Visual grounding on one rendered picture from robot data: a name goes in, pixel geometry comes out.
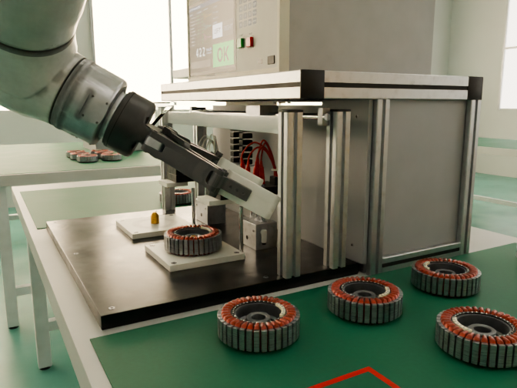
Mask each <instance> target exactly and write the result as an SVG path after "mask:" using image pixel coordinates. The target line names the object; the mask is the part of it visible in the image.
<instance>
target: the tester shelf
mask: <svg viewBox="0 0 517 388"><path fill-rule="evenodd" d="M482 87H483V77H478V76H455V75H419V74H400V73H382V72H346V71H327V70H314V69H299V70H292V71H284V72H271V73H263V74H256V75H242V76H235V77H227V78H220V79H206V80H198V81H191V82H177V83H170V84H161V94H162V101H292V100H360V99H430V100H482Z"/></svg>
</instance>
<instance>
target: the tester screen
mask: <svg viewBox="0 0 517 388"><path fill-rule="evenodd" d="M231 18H233V34H230V35H225V36H222V37H219V38H214V39H213V34H212V26H213V25H215V24H218V23H220V22H224V21H227V20H229V19H231ZM189 28H190V59H191V73H196V72H206V71H211V70H217V69H226V68H232V67H235V41H234V65H225V66H220V67H214V68H213V46H212V45H214V44H218V43H221V42H227V41H230V40H233V39H234V0H208V1H207V2H204V3H202V4H200V5H197V6H195V7H193V8H190V9H189ZM204 46H205V57H203V58H199V59H196V58H195V49H197V48H201V47H204ZM207 59H211V66H209V67H204V68H199V69H192V62H199V61H203V60H207Z"/></svg>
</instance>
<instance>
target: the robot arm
mask: <svg viewBox="0 0 517 388"><path fill-rule="evenodd" d="M85 3H86V0H0V106H2V107H4V108H6V109H8V110H10V111H12V112H15V113H17V114H19V115H23V116H24V117H28V118H32V119H38V120H41V121H43V122H47V123H48V124H50V125H53V126H54V127H55V128H57V129H59V130H62V131H64V132H67V133H68V134H70V135H73V136H75V137H76V138H80V139H81V140H83V141H85V142H87V143H88V144H89V145H95V144H96V143H97V142H98V141H99V140H100V139H102V143H104V144H103V145H104V146H106V147H108V148H110V149H111V150H113V151H115V152H117V153H119V154H121V155H123V156H125V157H128V156H130V155H131V154H132V153H133V152H134V151H135V148H136V147H137V145H138V143H139V142H140V143H141V144H142V147H141V149H142V150H143V152H146V153H149V155H151V156H152V157H154V158H155V159H159V160H162V161H163V162H165V163H166V164H168V165H169V166H171V167H172V168H174V169H176V170H178V171H179V172H181V173H182V174H184V175H186V176H188V177H189V178H190V179H193V180H194V181H196V182H197V183H199V184H200V185H202V186H204V187H205V188H206V189H207V190H208V191H210V192H209V195H210V196H212V197H214V198H215V197H216V196H217V195H218V194H219V195H221V196H224V197H225V198H227V199H230V200H231V201H233V202H235V203H237V204H239V205H240V206H243V207H244V208H246V209H248V210H250V211H252V212H254V213H256V214H257V215H259V216H261V217H263V218H265V219H270V218H271V216H272V214H273V212H274V211H275V208H276V207H277V205H278V204H279V201H280V200H281V199H280V197H279V196H277V195H276V194H274V193H272V192H269V191H268V190H267V189H264V188H262V187H261V185H262V183H263V182H264V181H263V179H261V178H259V177H258V176H255V175H254V174H252V173H250V172H248V171H247V170H245V169H243V168H241V167H239V166H237V165H236V164H234V163H232V162H230V161H228V160H227V159H224V158H223V157H222V156H223V153H221V152H220V151H218V150H217V152H216V154H215V153H214V152H210V151H208V150H206V149H203V148H202V147H200V146H198V145H196V144H195V143H193V142H190V140H189V139H187V138H186V137H184V136H183V135H180V134H178V132H176V131H175V130H174V129H172V128H170V127H168V126H164V127H163V126H162V125H158V126H157V127H156V126H154V125H152V124H150V121H151V119H152V117H153V115H154V113H155V110H156V105H155V103H154V102H152V101H150V100H148V99H146V98H145V97H143V96H141V95H139V94H138V93H136V92H133V91H132V92H128V93H126V90H127V87H128V84H127V82H126V81H125V80H124V79H122V78H120V77H119V76H117V75H115V74H114V73H112V72H110V71H108V70H107V69H104V68H102V67H101V66H100V65H97V64H96V63H95V62H93V61H92V60H88V59H87V58H86V57H84V56H82V55H80V54H79V53H78V52H77V50H78V46H77V43H76V37H75V31H76V28H77V24H78V21H79V19H80V18H81V16H82V13H83V10H84V7H85Z"/></svg>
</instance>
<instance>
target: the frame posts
mask: <svg viewBox="0 0 517 388"><path fill-rule="evenodd" d="M278 112H279V145H278V196H279V197H280V199H281V200H280V201H279V204H278V250H277V274H278V275H280V276H282V277H283V278H285V279H290V278H292V276H294V277H298V276H300V259H301V212H302V119H303V109H279V110H278ZM350 118H351V109H330V121H329V125H327V133H326V164H325V223H324V254H323V265H324V266H329V268H331V269H338V266H339V267H341V268H342V267H345V254H346V232H347V208H348V186H349V142H350ZM158 122H159V125H162V126H163V127H164V126H168V127H170V128H172V129H173V124H172V123H165V114H164V115H163V116H162V117H161V118H160V120H159V121H158ZM204 135H207V130H206V127H204V126H196V125H194V126H193V143H195V144H196V145H198V143H199V141H200V139H201V137H203V136H204ZM160 164H161V180H162V179H166V173H167V164H166V163H165V162H163V161H162V160H160ZM204 195H205V187H204V186H202V185H200V184H199V183H197V182H195V199H197V196H204ZM162 209H164V210H170V209H171V210H173V209H175V187H169V188H167V187H164V186H162Z"/></svg>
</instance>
